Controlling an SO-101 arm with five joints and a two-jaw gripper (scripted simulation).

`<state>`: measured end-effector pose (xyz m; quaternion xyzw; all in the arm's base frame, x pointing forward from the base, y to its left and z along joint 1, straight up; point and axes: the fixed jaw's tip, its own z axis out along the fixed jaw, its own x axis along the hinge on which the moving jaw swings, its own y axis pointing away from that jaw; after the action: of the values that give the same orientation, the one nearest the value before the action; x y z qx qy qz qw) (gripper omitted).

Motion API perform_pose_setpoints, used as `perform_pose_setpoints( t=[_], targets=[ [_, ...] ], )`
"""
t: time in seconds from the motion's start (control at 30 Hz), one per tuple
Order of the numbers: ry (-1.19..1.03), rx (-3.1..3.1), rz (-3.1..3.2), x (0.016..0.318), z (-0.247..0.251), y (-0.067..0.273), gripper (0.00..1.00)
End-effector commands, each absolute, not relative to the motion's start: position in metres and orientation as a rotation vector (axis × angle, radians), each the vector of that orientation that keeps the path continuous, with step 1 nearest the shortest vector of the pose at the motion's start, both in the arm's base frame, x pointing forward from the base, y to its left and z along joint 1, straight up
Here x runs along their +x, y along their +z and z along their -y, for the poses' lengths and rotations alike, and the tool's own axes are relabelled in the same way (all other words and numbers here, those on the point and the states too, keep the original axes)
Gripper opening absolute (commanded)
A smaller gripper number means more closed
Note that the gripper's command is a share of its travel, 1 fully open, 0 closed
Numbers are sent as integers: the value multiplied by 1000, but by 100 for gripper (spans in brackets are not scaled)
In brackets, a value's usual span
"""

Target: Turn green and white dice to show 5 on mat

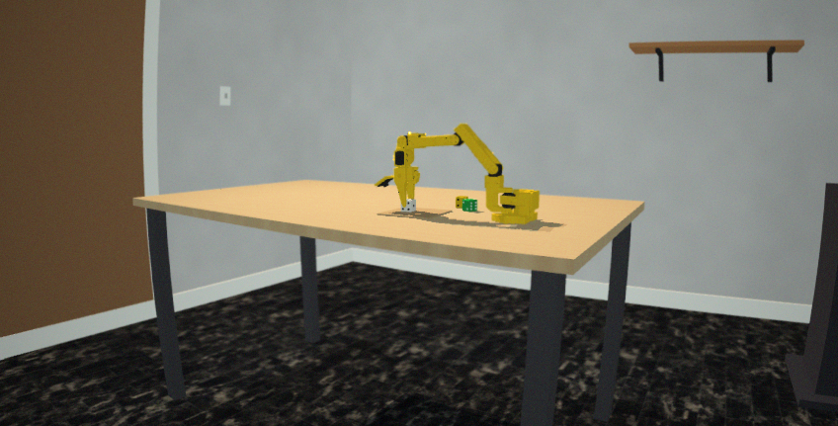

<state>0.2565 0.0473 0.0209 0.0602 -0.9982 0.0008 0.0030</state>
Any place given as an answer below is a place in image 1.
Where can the green die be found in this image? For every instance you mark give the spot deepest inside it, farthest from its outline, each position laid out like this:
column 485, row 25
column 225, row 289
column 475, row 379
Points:
column 469, row 205

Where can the brown textured mat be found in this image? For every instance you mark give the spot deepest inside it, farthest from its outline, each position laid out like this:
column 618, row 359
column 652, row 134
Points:
column 419, row 213

